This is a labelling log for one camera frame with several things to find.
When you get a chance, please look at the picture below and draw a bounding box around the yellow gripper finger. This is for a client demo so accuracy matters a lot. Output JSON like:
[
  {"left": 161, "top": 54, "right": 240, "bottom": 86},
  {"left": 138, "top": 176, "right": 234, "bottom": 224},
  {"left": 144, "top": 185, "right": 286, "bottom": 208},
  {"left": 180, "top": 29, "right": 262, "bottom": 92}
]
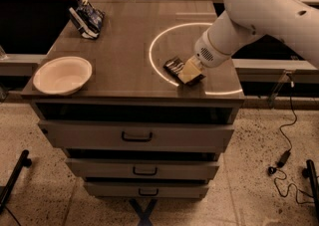
[{"left": 178, "top": 56, "right": 202, "bottom": 84}]

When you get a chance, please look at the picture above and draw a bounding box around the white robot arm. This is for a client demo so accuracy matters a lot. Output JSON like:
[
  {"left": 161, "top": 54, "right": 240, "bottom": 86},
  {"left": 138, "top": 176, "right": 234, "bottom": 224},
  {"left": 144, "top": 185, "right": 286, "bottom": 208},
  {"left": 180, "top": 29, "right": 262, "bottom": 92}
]
[{"left": 177, "top": 0, "right": 319, "bottom": 84}]

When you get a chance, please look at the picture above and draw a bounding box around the white paper bowl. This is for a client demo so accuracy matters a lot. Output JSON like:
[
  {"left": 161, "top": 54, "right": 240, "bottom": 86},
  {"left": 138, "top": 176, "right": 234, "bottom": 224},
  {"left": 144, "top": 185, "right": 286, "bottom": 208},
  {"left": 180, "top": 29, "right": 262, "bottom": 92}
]
[{"left": 33, "top": 56, "right": 93, "bottom": 96}]

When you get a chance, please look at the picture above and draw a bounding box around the grey drawer cabinet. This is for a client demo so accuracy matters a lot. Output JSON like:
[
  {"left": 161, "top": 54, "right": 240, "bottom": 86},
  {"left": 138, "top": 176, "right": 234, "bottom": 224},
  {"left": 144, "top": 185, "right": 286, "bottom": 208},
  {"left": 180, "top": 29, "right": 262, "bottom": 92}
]
[{"left": 22, "top": 0, "right": 244, "bottom": 185}]

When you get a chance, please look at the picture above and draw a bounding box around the blue chip bag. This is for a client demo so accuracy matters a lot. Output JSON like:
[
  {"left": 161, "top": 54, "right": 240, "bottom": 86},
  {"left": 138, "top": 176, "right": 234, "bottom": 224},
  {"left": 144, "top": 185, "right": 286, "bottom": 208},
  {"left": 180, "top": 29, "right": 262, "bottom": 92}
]
[{"left": 69, "top": 0, "right": 105, "bottom": 40}]

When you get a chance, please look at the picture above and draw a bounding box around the top grey drawer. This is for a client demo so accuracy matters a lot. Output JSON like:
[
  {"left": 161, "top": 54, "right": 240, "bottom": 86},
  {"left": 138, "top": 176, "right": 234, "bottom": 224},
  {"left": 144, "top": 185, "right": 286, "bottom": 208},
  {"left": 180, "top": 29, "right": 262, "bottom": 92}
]
[{"left": 38, "top": 120, "right": 234, "bottom": 152}]

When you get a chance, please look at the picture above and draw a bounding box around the grey drawer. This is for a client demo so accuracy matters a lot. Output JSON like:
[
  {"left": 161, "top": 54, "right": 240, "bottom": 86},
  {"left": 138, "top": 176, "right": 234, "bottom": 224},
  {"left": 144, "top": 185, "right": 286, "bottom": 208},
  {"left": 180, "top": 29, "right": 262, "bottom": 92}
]
[
  {"left": 66, "top": 158, "right": 219, "bottom": 180},
  {"left": 84, "top": 182, "right": 208, "bottom": 199},
  {"left": 38, "top": 120, "right": 234, "bottom": 152}
]

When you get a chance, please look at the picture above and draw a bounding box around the middle grey drawer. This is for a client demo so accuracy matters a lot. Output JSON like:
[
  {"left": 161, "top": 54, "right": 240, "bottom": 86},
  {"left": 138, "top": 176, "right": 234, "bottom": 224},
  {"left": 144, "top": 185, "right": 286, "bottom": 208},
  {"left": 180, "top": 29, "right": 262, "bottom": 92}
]
[{"left": 66, "top": 158, "right": 219, "bottom": 180}]

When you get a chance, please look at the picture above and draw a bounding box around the bottom grey drawer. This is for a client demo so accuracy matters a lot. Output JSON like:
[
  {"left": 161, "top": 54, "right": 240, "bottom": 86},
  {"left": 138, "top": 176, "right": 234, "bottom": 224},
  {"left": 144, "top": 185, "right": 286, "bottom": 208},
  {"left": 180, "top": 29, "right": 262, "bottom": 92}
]
[{"left": 84, "top": 182, "right": 208, "bottom": 199}]

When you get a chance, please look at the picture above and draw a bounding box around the black stand leg right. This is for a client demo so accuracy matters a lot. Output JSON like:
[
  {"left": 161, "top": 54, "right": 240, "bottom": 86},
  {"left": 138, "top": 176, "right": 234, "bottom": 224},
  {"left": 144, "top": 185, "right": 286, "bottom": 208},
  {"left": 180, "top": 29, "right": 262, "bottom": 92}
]
[{"left": 302, "top": 159, "right": 319, "bottom": 220}]

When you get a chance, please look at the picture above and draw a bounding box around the black stand leg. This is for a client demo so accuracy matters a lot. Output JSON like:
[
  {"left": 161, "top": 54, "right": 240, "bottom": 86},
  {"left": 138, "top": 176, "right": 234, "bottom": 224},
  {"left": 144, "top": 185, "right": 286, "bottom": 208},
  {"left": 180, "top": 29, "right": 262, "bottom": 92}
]
[
  {"left": 302, "top": 159, "right": 319, "bottom": 220},
  {"left": 0, "top": 149, "right": 32, "bottom": 213}
]

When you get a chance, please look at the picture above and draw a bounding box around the black stand leg left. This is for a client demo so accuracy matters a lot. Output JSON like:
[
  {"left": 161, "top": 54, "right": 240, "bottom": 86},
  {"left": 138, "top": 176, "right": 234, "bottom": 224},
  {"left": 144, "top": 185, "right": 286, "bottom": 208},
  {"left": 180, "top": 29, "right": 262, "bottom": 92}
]
[{"left": 0, "top": 149, "right": 32, "bottom": 213}]

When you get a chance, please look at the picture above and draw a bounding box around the black power cable with adapter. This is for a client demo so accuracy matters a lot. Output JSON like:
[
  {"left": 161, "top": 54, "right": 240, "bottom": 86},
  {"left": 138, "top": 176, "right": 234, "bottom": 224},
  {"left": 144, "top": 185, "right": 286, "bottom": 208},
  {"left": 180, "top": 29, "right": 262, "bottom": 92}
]
[{"left": 267, "top": 80, "right": 317, "bottom": 205}]

